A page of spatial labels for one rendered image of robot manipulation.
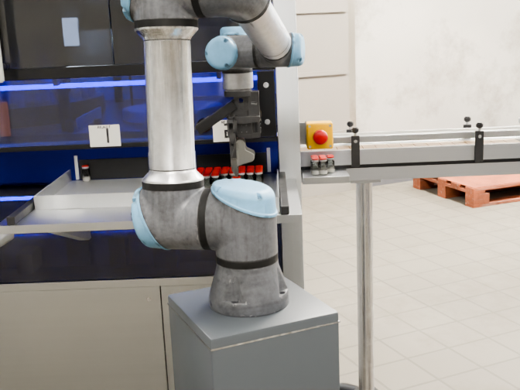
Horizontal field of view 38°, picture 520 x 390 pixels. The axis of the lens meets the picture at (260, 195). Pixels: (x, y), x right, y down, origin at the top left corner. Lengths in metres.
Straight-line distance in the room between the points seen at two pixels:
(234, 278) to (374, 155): 0.94
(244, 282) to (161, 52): 0.44
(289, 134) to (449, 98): 4.34
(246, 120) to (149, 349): 0.79
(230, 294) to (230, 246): 0.09
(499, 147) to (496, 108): 4.38
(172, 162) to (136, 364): 1.04
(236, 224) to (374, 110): 4.64
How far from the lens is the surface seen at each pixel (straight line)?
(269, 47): 1.60
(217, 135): 2.07
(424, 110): 6.19
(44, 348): 2.34
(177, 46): 1.37
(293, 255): 2.14
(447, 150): 2.24
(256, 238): 1.34
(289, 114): 2.06
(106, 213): 1.81
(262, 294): 1.36
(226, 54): 1.71
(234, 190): 1.33
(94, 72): 2.10
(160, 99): 1.37
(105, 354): 2.30
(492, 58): 6.58
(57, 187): 2.10
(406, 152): 2.22
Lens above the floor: 1.31
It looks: 13 degrees down
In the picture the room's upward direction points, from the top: 3 degrees counter-clockwise
